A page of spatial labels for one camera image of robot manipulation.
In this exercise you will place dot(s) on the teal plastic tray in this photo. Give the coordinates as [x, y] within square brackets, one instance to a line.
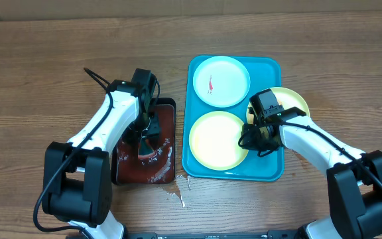
[263, 73]

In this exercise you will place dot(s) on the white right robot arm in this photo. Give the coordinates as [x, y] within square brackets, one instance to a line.
[354, 177]

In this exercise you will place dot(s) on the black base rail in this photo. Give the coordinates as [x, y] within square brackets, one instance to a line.
[211, 235]

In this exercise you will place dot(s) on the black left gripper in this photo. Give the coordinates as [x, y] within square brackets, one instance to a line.
[154, 131]

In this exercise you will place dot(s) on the yellow plate with small smear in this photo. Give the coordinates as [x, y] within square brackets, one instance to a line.
[289, 98]

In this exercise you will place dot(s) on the light blue plate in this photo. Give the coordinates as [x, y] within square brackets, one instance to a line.
[221, 81]

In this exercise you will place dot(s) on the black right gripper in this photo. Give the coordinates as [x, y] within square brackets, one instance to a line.
[253, 141]

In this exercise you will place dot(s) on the teal and red sponge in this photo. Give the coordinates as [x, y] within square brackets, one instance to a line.
[145, 151]

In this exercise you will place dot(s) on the black wash basin tray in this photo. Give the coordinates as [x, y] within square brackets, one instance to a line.
[160, 169]

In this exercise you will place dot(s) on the yellow plate with long smear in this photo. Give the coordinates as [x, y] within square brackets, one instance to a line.
[213, 141]

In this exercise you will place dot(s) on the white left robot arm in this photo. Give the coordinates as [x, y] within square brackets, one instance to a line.
[77, 184]

